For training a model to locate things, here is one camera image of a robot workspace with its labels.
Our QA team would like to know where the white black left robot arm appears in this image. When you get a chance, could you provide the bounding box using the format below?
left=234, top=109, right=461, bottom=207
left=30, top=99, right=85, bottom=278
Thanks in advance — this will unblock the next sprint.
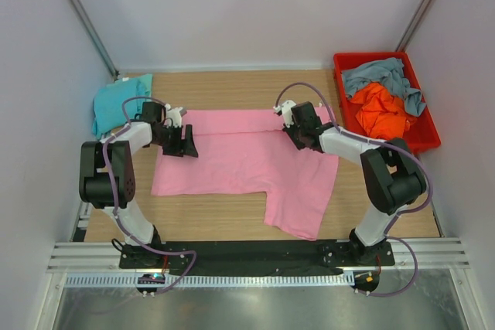
left=79, top=96, right=198, bottom=267

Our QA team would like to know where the aluminium corner post left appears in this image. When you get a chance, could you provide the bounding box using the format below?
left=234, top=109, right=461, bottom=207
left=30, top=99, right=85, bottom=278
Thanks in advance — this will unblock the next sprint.
left=67, top=0, right=119, bottom=80

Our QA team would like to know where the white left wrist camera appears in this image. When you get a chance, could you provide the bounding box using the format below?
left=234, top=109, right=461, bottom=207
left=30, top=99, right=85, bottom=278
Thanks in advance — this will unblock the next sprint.
left=164, top=104, right=187, bottom=128

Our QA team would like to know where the aluminium corner post right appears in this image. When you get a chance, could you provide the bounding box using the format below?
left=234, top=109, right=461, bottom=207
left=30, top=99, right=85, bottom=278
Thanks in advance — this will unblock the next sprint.
left=395, top=0, right=435, bottom=52

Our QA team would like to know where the red plastic bin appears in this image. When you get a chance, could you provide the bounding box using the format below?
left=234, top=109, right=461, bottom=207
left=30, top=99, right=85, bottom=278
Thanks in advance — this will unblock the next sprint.
left=333, top=52, right=441, bottom=155

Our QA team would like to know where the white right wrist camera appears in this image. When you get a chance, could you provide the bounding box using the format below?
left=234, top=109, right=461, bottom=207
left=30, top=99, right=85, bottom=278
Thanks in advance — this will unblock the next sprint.
left=273, top=100, right=296, bottom=128

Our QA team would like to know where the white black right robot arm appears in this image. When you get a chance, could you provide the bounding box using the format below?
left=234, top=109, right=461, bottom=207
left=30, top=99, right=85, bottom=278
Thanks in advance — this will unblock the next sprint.
left=274, top=100, right=427, bottom=264

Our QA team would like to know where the aluminium left side rail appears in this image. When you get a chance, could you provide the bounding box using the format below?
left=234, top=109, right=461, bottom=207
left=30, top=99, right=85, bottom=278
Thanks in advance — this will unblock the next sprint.
left=69, top=201, right=94, bottom=242

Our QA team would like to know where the orange t shirt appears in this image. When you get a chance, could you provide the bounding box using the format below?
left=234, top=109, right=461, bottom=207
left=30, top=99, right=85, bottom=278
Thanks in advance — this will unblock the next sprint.
left=349, top=82, right=417, bottom=140

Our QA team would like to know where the grey-teal t shirt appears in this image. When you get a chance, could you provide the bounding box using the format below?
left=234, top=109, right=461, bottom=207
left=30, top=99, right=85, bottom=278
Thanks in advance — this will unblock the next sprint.
left=341, top=57, right=426, bottom=117

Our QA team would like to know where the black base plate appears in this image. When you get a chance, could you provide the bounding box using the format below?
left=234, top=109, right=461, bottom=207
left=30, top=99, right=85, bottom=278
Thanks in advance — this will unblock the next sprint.
left=111, top=239, right=395, bottom=277

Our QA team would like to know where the slotted cable duct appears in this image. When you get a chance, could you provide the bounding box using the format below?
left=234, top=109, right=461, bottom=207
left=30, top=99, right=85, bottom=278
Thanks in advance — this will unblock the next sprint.
left=64, top=271, right=354, bottom=289

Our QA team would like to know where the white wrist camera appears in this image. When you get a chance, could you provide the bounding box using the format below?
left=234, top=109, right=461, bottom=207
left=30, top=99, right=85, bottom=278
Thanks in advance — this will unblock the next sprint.
left=164, top=104, right=187, bottom=128
left=273, top=100, right=296, bottom=128

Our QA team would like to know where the aluminium rail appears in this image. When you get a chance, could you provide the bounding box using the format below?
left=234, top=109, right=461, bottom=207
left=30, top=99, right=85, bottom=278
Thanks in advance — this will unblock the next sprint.
left=48, top=237, right=469, bottom=272
left=69, top=201, right=94, bottom=242

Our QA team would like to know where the aluminium front rail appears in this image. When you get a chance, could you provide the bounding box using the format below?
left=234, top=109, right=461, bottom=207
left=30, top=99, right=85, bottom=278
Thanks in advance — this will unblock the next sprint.
left=48, top=237, right=469, bottom=272

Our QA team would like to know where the pink t shirt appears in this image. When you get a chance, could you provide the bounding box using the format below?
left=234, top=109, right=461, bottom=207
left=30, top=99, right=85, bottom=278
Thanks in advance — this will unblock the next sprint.
left=151, top=110, right=339, bottom=240

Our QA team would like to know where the aluminium corner post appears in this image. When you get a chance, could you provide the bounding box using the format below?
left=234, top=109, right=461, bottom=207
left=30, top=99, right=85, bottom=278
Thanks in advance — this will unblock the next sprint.
left=395, top=0, right=435, bottom=52
left=67, top=0, right=119, bottom=80

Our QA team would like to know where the folded turquoise t shirt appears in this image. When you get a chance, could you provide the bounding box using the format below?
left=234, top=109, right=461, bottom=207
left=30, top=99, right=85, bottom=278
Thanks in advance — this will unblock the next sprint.
left=92, top=73, right=153, bottom=139

